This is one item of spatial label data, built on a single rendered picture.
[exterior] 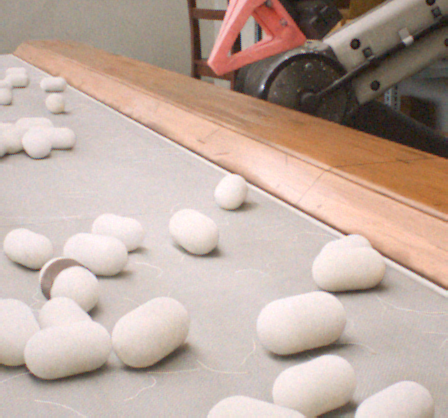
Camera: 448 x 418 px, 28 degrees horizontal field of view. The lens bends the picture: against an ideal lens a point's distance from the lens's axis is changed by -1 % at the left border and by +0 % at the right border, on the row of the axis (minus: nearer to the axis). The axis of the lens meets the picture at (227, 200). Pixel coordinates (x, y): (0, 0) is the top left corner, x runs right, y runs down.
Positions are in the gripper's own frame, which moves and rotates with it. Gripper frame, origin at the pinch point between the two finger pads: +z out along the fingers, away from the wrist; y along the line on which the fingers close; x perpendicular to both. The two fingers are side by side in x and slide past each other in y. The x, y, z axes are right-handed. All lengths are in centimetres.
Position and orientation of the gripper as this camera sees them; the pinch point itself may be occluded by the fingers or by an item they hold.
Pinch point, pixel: (220, 62)
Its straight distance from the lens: 76.8
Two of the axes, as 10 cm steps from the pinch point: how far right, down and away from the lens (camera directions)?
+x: 6.2, 6.8, 4.0
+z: -6.9, 7.1, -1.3
